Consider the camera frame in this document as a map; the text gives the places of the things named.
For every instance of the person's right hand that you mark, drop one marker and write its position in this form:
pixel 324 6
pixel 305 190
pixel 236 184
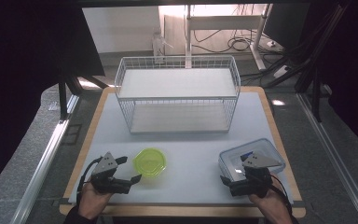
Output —
pixel 272 207

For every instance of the black metal stand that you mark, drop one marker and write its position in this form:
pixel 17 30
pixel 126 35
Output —
pixel 63 96
pixel 315 90

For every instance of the dark monitor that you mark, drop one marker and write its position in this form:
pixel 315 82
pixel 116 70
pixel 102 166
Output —
pixel 287 25

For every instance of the green lidded plastic container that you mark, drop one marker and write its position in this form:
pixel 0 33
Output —
pixel 149 161

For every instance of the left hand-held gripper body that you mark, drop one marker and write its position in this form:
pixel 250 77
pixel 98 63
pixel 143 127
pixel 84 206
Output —
pixel 105 165

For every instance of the dark curtain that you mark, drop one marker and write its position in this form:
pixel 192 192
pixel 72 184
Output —
pixel 354 77
pixel 18 77

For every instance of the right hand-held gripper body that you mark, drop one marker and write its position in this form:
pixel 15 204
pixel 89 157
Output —
pixel 258 160

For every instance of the clear rectangular plastic container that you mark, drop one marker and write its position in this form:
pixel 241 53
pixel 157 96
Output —
pixel 230 161

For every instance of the white power strip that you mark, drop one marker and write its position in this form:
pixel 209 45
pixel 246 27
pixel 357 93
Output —
pixel 281 71

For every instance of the person's left hand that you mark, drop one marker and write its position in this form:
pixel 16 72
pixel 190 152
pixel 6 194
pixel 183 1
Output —
pixel 91 202

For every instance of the aluminium rail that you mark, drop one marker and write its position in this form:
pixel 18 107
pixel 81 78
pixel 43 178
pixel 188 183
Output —
pixel 335 155
pixel 42 168

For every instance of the white standing desk frame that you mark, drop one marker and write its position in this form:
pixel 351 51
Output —
pixel 223 21

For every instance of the clear spray bottle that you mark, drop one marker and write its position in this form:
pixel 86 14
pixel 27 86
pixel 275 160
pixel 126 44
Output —
pixel 159 43

